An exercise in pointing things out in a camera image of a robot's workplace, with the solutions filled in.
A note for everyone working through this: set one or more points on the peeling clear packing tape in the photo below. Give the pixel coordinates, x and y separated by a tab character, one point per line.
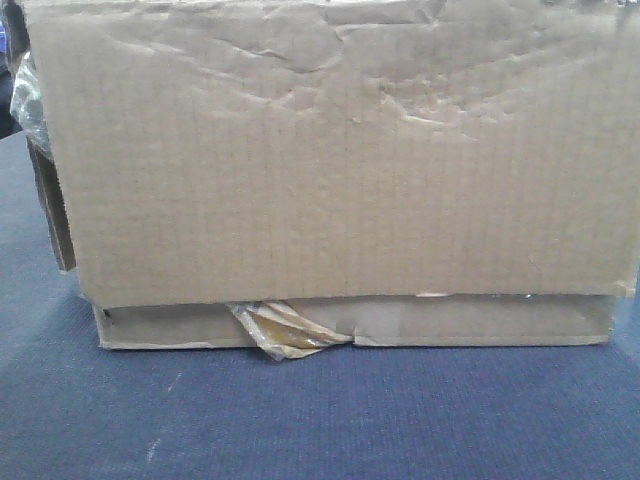
281	332

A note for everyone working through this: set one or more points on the crumpled clear plastic wrap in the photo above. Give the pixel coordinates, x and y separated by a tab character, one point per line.
26	104

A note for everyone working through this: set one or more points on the large brown cardboard box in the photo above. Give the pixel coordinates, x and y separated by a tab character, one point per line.
412	173

